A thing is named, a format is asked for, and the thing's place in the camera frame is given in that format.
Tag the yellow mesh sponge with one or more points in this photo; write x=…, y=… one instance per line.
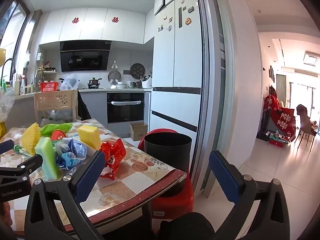
x=31, y=137

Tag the white wall cabinets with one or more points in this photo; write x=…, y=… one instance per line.
x=95, y=27

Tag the red paper decoration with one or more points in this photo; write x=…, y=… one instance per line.
x=75, y=20
x=114, y=20

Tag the checkered printed tablecloth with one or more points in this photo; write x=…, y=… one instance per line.
x=140, y=165

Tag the blue white crumpled plastic bag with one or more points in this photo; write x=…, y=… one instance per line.
x=72, y=152

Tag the red plastic chair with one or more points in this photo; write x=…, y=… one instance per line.
x=175, y=205

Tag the white wall hook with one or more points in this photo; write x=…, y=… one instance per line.
x=114, y=65

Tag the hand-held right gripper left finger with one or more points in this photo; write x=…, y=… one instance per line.
x=92, y=175

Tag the green capped small bottle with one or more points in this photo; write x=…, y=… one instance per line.
x=17, y=149

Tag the grey kitchen counter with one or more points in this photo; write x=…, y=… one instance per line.
x=97, y=105

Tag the red paper cup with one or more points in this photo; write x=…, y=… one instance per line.
x=58, y=135

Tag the white pot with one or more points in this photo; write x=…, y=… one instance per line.
x=121, y=85

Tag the ceiling air vent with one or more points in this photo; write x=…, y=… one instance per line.
x=311, y=57

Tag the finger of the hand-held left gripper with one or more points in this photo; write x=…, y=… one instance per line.
x=27, y=166
x=6, y=146

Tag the green snack bag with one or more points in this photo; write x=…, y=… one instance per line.
x=60, y=127

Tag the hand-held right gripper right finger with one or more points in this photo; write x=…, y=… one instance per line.
x=222, y=177

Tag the black cloth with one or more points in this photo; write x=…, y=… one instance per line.
x=83, y=107

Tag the orange round fridge magnet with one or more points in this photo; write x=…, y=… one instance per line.
x=188, y=21

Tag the white rice cooker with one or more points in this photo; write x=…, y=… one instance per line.
x=147, y=82

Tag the red crumpled wrapper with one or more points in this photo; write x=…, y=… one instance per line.
x=112, y=157

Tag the cardboard box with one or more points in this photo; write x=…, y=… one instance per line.
x=138, y=131

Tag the crumpled clear plastic bag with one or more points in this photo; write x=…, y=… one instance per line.
x=6, y=102

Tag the red printed bag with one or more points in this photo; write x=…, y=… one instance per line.
x=285, y=120

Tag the black built-in oven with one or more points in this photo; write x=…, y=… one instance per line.
x=125, y=110

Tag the green sponge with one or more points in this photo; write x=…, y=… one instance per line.
x=47, y=160

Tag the black trash bin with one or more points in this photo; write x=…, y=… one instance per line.
x=167, y=160

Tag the brown dining chair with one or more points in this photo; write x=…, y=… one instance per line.
x=303, y=122

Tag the kitchen faucet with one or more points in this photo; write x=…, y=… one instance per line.
x=7, y=61

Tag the sliding door frame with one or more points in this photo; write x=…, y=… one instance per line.
x=215, y=80

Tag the dark cooking pot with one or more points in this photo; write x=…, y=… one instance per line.
x=94, y=83

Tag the steel pot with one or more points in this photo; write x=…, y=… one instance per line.
x=135, y=84

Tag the dark patterned plate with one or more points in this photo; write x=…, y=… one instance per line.
x=137, y=70

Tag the beige plastic chair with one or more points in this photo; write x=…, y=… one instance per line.
x=56, y=101

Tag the white refrigerator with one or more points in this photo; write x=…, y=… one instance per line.
x=185, y=62

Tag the light patterned plate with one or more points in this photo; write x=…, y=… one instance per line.
x=114, y=75

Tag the red plastic basket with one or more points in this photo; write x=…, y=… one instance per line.
x=48, y=87

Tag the white spray bottle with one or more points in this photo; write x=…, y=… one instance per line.
x=22, y=87

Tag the black range hood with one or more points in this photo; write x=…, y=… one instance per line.
x=85, y=56

